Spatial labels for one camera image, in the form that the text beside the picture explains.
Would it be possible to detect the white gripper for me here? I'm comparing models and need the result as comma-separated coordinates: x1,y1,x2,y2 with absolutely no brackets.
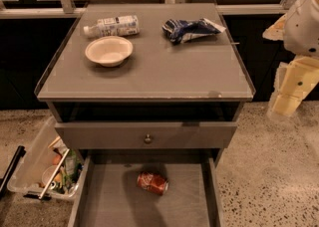
262,0,319,117

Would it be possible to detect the red coke can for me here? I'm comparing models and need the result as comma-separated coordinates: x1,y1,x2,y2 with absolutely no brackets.
137,171,168,196

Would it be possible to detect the grey top drawer with knob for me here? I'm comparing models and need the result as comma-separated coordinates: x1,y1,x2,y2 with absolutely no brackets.
55,121,237,149

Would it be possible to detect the grey drawer cabinet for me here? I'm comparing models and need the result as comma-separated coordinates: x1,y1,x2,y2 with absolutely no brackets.
34,2,257,169

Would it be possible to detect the open grey middle drawer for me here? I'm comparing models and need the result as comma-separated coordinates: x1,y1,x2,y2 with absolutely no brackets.
68,149,226,227

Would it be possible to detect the blue chip bag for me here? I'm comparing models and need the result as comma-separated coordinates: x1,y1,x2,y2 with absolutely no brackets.
162,18,225,45

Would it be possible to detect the white plastic bottle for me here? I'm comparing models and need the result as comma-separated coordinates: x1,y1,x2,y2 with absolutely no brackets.
83,15,140,38

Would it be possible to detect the clear plastic storage bin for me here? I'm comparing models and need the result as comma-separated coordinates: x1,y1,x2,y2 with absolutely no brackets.
7,117,82,200

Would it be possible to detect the metal rod in bin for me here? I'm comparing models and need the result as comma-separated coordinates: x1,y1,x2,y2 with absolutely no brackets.
38,148,70,200

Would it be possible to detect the black bar on floor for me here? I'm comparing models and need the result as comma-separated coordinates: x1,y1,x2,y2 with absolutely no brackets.
0,145,26,199

